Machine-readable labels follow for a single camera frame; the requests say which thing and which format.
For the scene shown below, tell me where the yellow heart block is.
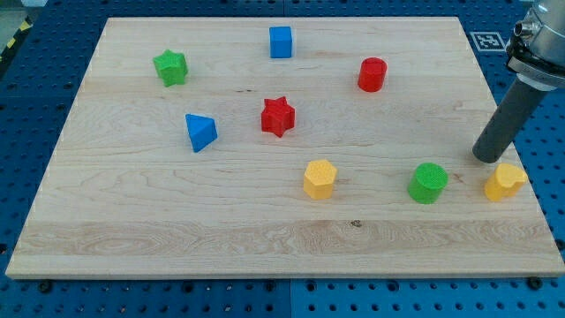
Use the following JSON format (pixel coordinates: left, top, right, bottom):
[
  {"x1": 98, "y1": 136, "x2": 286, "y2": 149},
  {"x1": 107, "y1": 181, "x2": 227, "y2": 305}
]
[{"x1": 484, "y1": 163, "x2": 528, "y2": 201}]

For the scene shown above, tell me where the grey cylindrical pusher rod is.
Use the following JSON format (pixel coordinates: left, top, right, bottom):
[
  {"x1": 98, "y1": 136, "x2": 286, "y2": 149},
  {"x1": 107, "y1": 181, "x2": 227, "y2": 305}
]
[{"x1": 472, "y1": 78, "x2": 548, "y2": 163}]

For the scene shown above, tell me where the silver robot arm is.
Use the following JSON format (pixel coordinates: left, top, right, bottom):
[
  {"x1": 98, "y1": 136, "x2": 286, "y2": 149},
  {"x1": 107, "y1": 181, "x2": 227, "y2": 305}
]
[{"x1": 506, "y1": 0, "x2": 564, "y2": 90}]

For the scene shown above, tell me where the wooden board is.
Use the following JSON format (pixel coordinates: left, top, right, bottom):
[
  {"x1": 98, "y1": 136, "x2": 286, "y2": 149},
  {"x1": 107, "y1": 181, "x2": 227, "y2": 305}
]
[{"x1": 6, "y1": 17, "x2": 564, "y2": 280}]

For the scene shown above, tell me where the yellow hexagon block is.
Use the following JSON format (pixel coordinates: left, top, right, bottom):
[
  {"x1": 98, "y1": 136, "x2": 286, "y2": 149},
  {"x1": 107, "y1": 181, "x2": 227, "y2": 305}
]
[{"x1": 303, "y1": 159, "x2": 337, "y2": 200}]

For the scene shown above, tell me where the red star block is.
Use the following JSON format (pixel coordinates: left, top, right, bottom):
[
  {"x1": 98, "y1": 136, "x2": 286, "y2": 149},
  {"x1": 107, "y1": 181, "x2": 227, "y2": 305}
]
[{"x1": 260, "y1": 96, "x2": 296, "y2": 138}]

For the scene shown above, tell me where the blue triangle block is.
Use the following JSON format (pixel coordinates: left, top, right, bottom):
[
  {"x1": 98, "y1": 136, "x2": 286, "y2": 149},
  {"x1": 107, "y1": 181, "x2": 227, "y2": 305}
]
[{"x1": 185, "y1": 114, "x2": 218, "y2": 153}]

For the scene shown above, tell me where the red cylinder block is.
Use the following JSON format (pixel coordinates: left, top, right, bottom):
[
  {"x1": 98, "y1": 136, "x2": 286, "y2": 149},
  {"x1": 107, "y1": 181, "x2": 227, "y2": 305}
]
[{"x1": 358, "y1": 57, "x2": 388, "y2": 93}]

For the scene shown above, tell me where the blue cube block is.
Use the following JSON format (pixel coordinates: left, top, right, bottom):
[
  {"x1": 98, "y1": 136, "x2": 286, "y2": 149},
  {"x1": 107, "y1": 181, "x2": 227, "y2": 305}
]
[{"x1": 269, "y1": 26, "x2": 293, "y2": 58}]

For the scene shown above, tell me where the green star block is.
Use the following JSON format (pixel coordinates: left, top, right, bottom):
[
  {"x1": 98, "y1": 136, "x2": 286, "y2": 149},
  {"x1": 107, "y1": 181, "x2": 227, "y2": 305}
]
[{"x1": 153, "y1": 49, "x2": 188, "y2": 87}]

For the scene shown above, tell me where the green cylinder block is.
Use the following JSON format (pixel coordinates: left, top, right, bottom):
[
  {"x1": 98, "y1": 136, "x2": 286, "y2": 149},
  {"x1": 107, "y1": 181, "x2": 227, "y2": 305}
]
[{"x1": 407, "y1": 163, "x2": 448, "y2": 204}]

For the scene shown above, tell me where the fiducial marker tag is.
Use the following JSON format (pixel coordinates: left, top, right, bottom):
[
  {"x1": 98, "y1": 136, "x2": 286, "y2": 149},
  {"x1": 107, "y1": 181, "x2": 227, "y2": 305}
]
[{"x1": 470, "y1": 31, "x2": 506, "y2": 52}]

